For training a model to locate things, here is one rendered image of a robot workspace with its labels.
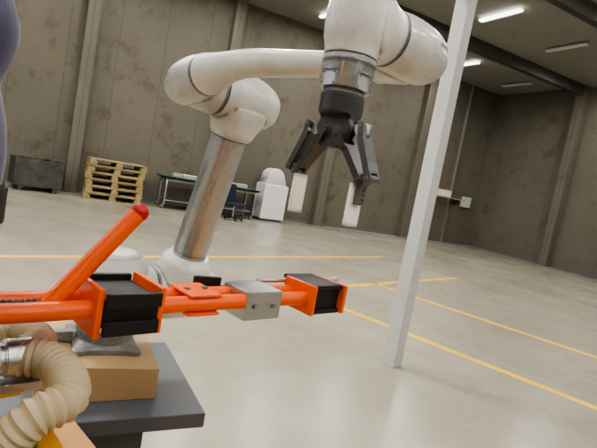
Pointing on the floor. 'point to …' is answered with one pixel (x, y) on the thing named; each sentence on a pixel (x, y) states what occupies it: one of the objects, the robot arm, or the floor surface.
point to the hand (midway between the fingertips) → (321, 212)
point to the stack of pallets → (113, 181)
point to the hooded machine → (271, 196)
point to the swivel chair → (233, 202)
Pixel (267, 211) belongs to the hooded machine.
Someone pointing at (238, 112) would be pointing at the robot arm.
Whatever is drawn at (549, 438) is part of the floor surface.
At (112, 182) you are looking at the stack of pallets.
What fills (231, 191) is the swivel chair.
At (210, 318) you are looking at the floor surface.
